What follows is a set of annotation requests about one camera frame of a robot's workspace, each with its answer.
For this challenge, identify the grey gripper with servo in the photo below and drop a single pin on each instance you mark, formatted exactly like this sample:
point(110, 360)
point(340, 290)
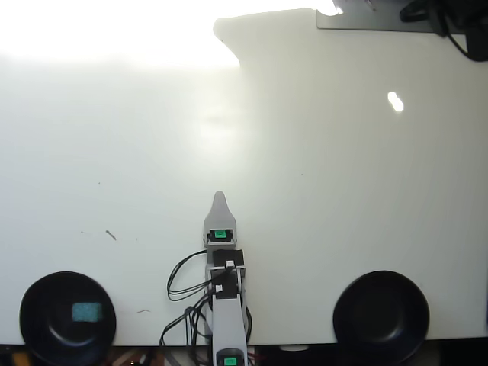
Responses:
point(219, 233)

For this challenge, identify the blue foam cube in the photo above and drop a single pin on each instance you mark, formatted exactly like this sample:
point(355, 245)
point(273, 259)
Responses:
point(87, 312)

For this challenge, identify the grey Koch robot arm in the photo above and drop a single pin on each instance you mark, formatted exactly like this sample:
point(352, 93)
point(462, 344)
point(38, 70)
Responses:
point(226, 324)

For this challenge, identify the white clamp piece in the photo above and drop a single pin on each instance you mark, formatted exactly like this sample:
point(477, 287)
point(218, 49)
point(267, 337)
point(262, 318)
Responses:
point(293, 348)

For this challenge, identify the black round bowl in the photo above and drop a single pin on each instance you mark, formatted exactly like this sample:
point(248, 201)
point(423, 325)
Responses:
point(381, 316)
point(45, 335)

